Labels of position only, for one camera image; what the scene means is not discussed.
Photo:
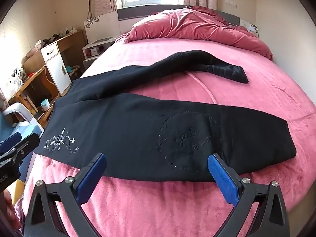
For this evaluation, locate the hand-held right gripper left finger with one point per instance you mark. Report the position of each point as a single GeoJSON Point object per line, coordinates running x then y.
{"type": "Point", "coordinates": [91, 177]}

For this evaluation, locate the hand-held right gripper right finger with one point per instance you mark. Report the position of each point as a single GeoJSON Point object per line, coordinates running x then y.
{"type": "Point", "coordinates": [223, 177]}

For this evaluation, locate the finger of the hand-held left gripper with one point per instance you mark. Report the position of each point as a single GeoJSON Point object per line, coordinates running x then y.
{"type": "Point", "coordinates": [14, 143]}

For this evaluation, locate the black pants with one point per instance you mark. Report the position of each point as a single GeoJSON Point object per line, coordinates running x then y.
{"type": "Point", "coordinates": [123, 118]}

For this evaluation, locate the person's left hand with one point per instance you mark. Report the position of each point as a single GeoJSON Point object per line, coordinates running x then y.
{"type": "Point", "coordinates": [8, 209]}

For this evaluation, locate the white chair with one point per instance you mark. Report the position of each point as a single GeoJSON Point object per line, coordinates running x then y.
{"type": "Point", "coordinates": [19, 109]}

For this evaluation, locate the teal cup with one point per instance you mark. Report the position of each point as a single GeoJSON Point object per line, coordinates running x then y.
{"type": "Point", "coordinates": [45, 105]}

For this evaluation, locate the white plastic bag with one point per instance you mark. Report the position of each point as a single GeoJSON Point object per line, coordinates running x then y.
{"type": "Point", "coordinates": [13, 84]}

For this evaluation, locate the wooden desk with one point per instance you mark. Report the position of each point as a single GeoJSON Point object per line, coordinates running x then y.
{"type": "Point", "coordinates": [32, 61]}

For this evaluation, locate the white cabinet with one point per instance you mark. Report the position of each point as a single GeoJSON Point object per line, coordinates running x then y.
{"type": "Point", "coordinates": [56, 66]}

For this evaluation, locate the white nightstand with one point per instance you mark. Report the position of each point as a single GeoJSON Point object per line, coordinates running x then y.
{"type": "Point", "coordinates": [98, 45]}

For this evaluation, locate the large white floral board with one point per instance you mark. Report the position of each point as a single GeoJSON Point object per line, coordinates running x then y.
{"type": "Point", "coordinates": [103, 27]}

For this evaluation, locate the small white floral board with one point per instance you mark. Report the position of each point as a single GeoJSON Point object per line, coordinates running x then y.
{"type": "Point", "coordinates": [251, 28]}

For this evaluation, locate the red pillow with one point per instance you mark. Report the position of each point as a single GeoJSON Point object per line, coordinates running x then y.
{"type": "Point", "coordinates": [192, 27]}

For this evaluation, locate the grey headboard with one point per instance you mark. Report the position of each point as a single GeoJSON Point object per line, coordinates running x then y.
{"type": "Point", "coordinates": [138, 13]}

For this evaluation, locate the wall outlet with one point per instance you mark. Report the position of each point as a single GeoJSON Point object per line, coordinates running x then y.
{"type": "Point", "coordinates": [233, 4]}

